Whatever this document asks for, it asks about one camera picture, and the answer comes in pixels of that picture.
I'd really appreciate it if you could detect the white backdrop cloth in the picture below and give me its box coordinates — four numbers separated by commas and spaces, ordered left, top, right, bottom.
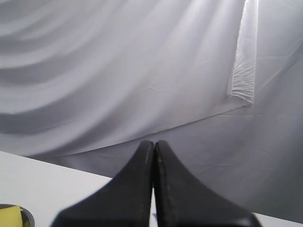
0, 0, 303, 222

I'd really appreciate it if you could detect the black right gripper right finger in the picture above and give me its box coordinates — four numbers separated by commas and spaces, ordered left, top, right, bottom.
154, 140, 261, 227

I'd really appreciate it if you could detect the yellow sponge block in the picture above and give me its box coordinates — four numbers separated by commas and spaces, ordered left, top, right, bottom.
0, 206, 23, 227

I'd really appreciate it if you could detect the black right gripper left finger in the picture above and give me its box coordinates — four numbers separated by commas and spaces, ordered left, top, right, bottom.
52, 140, 154, 227

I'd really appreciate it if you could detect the stainless steel round pan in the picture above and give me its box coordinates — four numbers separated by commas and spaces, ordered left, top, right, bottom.
0, 203, 35, 227

